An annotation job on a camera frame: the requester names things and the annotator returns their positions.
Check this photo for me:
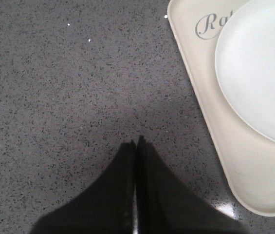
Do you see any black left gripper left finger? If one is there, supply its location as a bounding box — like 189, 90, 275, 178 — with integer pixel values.
30, 141, 136, 234

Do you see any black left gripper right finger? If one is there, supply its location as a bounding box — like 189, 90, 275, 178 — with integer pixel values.
136, 136, 247, 234

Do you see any white round plate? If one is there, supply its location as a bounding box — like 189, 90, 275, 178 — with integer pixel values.
215, 0, 275, 142

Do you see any cream rabbit serving tray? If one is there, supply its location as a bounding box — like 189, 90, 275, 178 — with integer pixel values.
167, 0, 275, 216

